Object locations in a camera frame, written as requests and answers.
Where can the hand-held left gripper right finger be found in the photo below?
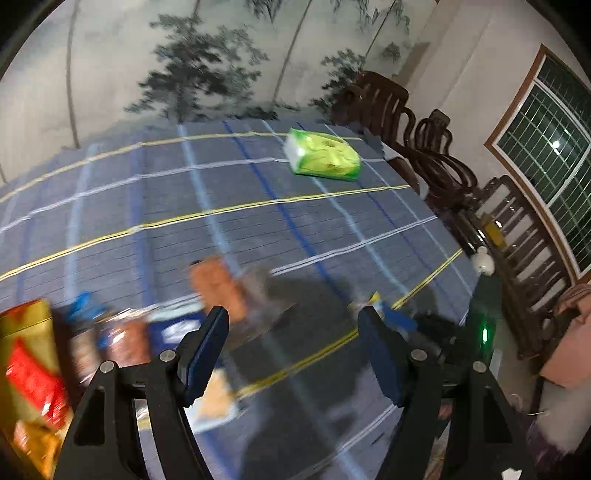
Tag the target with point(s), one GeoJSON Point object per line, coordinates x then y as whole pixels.
{"type": "Point", "coordinates": [379, 357]}

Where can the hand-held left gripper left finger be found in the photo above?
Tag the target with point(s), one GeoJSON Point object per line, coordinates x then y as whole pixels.
{"type": "Point", "coordinates": [207, 355]}

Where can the blue checked tablecloth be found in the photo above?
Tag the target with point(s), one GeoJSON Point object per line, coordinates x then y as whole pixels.
{"type": "Point", "coordinates": [258, 217]}

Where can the pale cracker snack packet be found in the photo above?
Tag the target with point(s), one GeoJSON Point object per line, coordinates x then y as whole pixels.
{"type": "Point", "coordinates": [217, 399]}

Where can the small yellow object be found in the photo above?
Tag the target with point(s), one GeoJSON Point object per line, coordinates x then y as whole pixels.
{"type": "Point", "coordinates": [495, 233]}

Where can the orange snack clear packet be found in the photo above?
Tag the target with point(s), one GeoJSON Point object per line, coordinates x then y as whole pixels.
{"type": "Point", "coordinates": [219, 288]}

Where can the navy and white snack packet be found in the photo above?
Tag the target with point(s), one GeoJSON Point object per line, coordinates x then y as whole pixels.
{"type": "Point", "coordinates": [178, 330]}

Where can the small white figurine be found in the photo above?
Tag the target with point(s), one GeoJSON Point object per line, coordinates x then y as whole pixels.
{"type": "Point", "coordinates": [483, 262]}

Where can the yellow and blue snack packet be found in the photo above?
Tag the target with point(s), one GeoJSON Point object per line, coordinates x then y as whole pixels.
{"type": "Point", "coordinates": [371, 302]}

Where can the gold tin box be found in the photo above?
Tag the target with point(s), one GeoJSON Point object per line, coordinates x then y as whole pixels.
{"type": "Point", "coordinates": [30, 383]}

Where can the tree landscape wall mural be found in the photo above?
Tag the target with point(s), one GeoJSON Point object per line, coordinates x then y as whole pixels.
{"type": "Point", "coordinates": [207, 60]}

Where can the green tissue pack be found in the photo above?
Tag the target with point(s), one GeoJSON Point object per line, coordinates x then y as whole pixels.
{"type": "Point", "coordinates": [323, 154]}

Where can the clear packet with blue ends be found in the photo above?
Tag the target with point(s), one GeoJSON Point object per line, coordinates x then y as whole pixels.
{"type": "Point", "coordinates": [82, 308]}

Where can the wooden framed grid window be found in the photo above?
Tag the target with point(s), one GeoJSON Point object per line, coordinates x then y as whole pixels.
{"type": "Point", "coordinates": [549, 152]}

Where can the brown snack clear packet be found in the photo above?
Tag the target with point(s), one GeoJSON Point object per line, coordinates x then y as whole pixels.
{"type": "Point", "coordinates": [122, 344]}

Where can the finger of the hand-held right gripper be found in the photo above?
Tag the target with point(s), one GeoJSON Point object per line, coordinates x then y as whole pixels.
{"type": "Point", "coordinates": [400, 321]}

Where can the dark carved wooden chair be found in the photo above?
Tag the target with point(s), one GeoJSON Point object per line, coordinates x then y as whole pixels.
{"type": "Point", "coordinates": [441, 157]}
{"type": "Point", "coordinates": [378, 104]}

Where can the dark wooden slatted bench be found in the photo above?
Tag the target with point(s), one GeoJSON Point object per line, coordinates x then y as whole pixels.
{"type": "Point", "coordinates": [526, 258]}

